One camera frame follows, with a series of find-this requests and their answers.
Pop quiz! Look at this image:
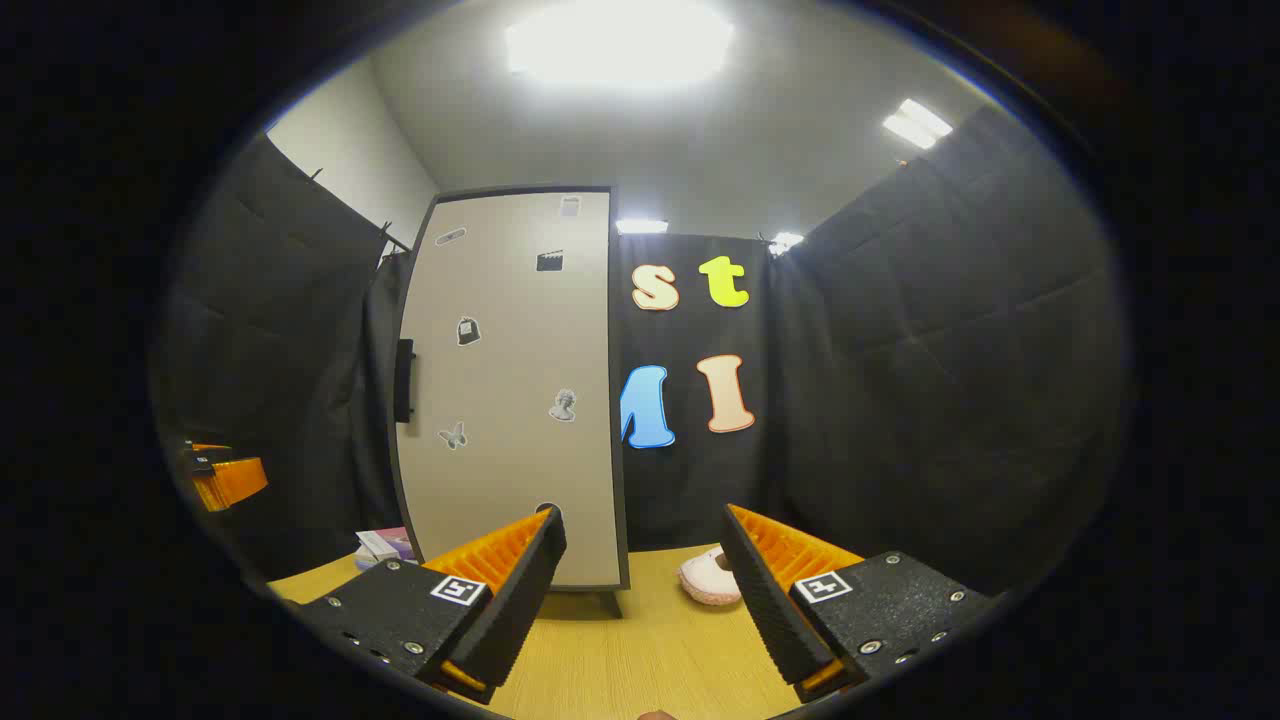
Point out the pink plush toy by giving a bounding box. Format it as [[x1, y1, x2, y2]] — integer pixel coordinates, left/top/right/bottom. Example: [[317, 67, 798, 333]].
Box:
[[678, 545, 743, 608]]

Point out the black backdrop cloth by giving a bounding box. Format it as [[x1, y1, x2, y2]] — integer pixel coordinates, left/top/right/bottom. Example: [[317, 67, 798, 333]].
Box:
[[150, 105, 1131, 601]]

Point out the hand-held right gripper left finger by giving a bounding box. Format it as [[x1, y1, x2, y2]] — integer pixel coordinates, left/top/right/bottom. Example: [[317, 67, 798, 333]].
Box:
[[297, 505, 569, 706]]

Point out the dark grey cabinet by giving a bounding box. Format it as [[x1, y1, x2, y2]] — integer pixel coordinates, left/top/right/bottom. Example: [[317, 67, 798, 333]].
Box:
[[385, 185, 631, 616]]

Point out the large ceiling light panel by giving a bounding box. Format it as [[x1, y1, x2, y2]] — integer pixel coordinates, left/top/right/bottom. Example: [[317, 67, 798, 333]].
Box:
[[505, 0, 736, 91]]

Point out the light grey cabinet door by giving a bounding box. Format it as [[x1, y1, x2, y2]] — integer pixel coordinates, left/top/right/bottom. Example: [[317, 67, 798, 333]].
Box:
[[392, 190, 626, 591]]

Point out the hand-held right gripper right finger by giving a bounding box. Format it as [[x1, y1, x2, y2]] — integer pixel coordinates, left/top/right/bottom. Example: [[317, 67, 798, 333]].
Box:
[[720, 503, 1001, 704]]

